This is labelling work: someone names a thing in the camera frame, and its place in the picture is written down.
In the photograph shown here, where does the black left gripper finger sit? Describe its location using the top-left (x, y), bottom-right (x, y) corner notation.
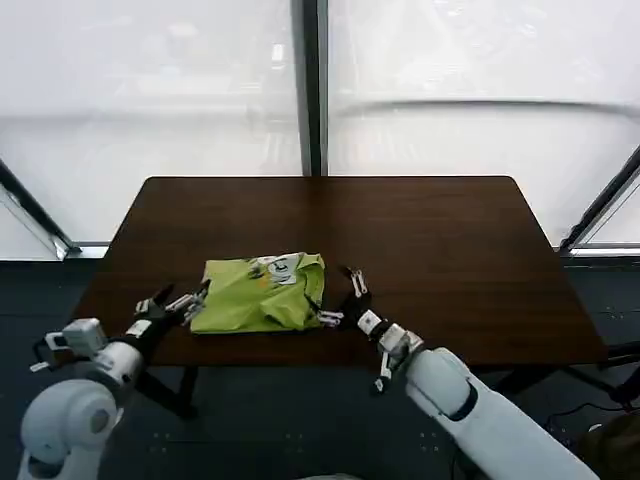
top-left (166, 278), bottom-right (213, 325)
top-left (134, 282), bottom-right (177, 317)

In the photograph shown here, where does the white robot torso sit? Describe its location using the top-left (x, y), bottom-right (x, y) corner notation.
top-left (305, 469), bottom-right (362, 480)

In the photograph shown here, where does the black table leg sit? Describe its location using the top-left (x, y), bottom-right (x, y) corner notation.
top-left (142, 366), bottom-right (200, 420)
top-left (492, 349), bottom-right (626, 399)

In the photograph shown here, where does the grey upright window post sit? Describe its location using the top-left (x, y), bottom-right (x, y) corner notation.
top-left (293, 0), bottom-right (330, 178)

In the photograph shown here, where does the green shirt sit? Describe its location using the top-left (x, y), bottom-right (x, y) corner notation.
top-left (189, 252), bottom-right (327, 335)

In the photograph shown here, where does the dark brown object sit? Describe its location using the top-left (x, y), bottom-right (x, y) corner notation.
top-left (578, 412), bottom-right (640, 480)

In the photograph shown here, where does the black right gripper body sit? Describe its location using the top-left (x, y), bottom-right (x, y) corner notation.
top-left (338, 293), bottom-right (374, 332)

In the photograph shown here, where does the black floor cable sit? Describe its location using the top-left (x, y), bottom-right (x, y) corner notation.
top-left (544, 389), bottom-right (640, 419)

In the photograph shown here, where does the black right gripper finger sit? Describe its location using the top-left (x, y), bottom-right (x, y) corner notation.
top-left (338, 264), bottom-right (371, 300)
top-left (301, 293), bottom-right (345, 328)

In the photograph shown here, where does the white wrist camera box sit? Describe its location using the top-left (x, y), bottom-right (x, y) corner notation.
top-left (30, 318), bottom-right (105, 372)

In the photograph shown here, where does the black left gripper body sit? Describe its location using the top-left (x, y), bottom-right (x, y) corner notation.
top-left (130, 298), bottom-right (174, 338)

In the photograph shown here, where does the dark curved rail behind window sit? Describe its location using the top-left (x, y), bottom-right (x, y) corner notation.
top-left (342, 98), bottom-right (640, 115)

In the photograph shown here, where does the grey slanted window frame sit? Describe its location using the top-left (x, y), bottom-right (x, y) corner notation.
top-left (558, 143), bottom-right (640, 257)
top-left (0, 158), bottom-right (82, 260)

